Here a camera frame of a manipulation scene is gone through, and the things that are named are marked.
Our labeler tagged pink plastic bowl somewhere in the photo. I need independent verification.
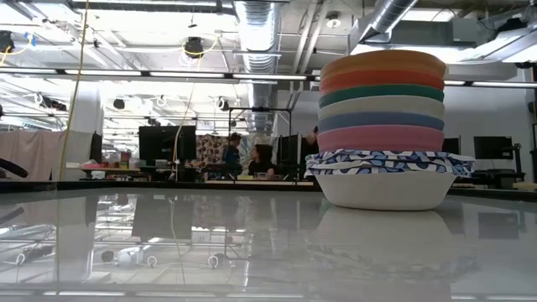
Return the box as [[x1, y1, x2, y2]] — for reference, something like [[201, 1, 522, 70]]
[[317, 124, 445, 153]]

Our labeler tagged blue plastic bowl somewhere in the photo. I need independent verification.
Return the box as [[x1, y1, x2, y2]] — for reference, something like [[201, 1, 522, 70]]
[[317, 111, 446, 134]]

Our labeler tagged blue patterned paper bowl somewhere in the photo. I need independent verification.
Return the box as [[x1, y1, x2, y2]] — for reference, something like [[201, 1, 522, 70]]
[[305, 148, 476, 169], [304, 161, 474, 211]]

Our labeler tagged cream white plastic bowl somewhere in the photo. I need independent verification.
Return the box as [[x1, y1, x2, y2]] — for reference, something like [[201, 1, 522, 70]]
[[317, 95, 446, 122]]

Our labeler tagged teal green plastic bowl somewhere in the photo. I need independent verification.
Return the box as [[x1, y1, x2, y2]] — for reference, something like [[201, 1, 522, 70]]
[[318, 83, 445, 109]]

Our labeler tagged coral red plastic bowl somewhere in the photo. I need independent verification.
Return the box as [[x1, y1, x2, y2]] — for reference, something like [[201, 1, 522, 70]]
[[319, 69, 446, 96]]

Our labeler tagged orange plastic bowl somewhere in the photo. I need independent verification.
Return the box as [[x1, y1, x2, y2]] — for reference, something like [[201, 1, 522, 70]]
[[321, 49, 446, 81]]

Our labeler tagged person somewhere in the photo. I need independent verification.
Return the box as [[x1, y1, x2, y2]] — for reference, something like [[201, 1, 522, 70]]
[[247, 143, 277, 177], [300, 124, 320, 155], [223, 132, 244, 167]]

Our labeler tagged patterned fabric panel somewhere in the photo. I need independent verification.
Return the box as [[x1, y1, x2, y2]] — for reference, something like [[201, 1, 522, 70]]
[[195, 133, 230, 165]]

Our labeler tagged large black monitor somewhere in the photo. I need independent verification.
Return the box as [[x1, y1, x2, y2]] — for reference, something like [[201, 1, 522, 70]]
[[138, 125, 197, 163]]

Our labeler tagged long ceiling light bar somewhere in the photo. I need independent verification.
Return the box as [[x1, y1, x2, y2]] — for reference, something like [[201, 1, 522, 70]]
[[0, 68, 314, 84]]

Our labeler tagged narrow black monitor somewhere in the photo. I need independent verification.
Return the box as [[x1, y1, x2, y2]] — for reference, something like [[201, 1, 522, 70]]
[[89, 132, 104, 164]]

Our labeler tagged small black monitor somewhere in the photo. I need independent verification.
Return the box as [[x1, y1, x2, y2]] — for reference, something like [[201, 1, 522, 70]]
[[442, 137, 461, 155]]

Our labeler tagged short ceiling light bar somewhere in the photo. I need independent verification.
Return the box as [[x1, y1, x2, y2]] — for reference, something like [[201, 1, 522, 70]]
[[443, 79, 537, 89]]

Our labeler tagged beige curtain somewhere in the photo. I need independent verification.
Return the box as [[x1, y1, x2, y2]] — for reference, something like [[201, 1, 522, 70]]
[[0, 128, 64, 182]]

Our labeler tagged yellow hanging cable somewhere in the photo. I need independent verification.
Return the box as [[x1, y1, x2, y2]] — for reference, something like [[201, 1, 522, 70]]
[[170, 35, 220, 182], [55, 0, 91, 184]]

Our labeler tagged black metal table frame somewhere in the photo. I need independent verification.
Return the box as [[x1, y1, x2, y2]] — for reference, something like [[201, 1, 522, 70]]
[[0, 180, 537, 202]]

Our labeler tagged wide silver ventilation duct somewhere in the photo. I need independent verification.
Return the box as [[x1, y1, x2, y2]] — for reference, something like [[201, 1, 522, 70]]
[[233, 0, 283, 132]]

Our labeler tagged black ceiling camera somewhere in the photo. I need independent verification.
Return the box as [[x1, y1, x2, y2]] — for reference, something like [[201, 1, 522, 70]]
[[183, 36, 206, 59]]

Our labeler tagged slanted silver ventilation duct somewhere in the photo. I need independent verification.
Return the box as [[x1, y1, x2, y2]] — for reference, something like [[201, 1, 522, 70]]
[[347, 0, 420, 45]]

